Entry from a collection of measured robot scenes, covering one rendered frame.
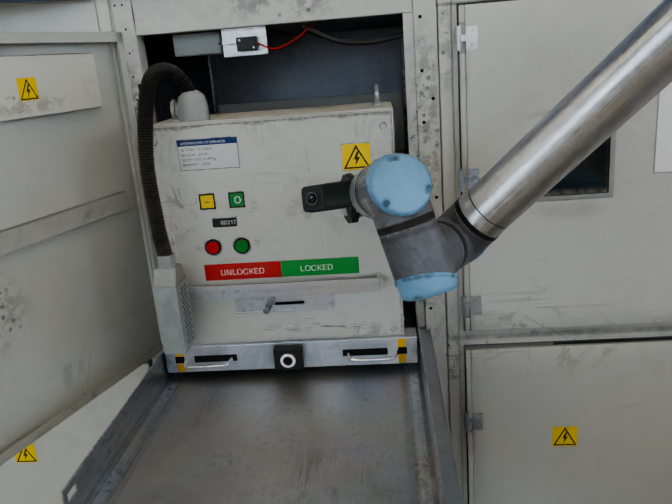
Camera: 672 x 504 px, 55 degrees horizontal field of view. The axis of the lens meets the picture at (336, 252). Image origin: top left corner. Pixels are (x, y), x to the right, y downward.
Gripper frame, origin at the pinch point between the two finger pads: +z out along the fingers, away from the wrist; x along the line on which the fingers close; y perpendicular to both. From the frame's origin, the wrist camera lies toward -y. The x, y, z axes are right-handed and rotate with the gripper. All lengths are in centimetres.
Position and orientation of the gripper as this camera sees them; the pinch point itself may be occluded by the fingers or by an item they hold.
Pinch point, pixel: (340, 201)
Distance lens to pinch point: 128.2
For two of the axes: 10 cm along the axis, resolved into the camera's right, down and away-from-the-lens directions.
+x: -1.3, -9.9, -0.3
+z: -1.8, -0.1, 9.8
